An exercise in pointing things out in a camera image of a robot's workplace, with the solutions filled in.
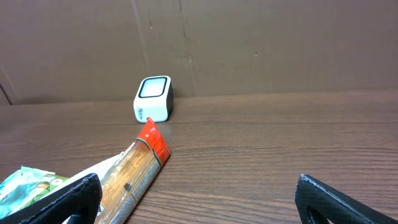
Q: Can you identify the green juice carton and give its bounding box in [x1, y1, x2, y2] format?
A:
[9, 174, 68, 213]

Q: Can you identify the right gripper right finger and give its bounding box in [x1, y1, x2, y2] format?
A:
[295, 174, 397, 224]

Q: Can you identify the white barcode scanner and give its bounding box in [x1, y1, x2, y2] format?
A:
[133, 75, 174, 123]

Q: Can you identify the orange biscuit roll package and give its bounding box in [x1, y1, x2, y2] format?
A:
[95, 118, 170, 223]

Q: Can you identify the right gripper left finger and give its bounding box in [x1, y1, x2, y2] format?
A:
[1, 173, 102, 224]

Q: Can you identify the white cosmetic tube gold cap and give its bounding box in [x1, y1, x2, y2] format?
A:
[43, 152, 124, 199]

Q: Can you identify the teal wet wipes pack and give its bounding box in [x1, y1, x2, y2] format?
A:
[1, 166, 54, 218]

